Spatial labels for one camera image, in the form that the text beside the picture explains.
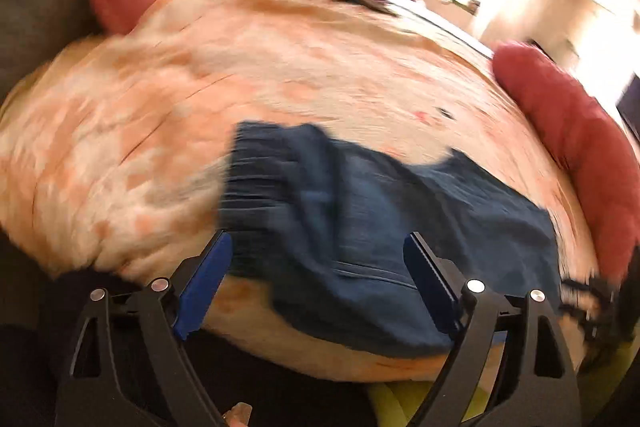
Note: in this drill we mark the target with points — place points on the black flat screen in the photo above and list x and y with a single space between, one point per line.
631 104

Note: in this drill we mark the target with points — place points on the grey quilted headboard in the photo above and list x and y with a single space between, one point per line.
35 12

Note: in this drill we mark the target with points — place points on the orange and white blanket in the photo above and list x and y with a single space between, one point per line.
225 72

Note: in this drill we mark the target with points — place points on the blue denim pants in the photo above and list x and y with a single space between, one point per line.
350 217

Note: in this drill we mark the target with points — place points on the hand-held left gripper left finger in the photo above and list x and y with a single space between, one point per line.
206 284

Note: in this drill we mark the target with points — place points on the person's green clothing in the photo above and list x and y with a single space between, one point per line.
430 402

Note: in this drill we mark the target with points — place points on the red rolled quilt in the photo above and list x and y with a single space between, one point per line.
575 142

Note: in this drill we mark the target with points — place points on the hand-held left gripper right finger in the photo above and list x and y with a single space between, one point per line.
429 284

